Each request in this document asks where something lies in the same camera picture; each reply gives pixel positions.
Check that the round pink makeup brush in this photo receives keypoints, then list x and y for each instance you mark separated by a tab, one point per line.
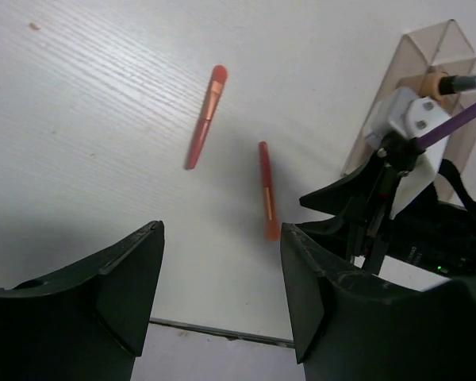
272	227

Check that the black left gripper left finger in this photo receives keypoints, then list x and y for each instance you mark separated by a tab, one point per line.
86	321

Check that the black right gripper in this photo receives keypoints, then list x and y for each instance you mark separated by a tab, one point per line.
429	234

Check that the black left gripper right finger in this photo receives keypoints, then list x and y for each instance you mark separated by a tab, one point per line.
348	324

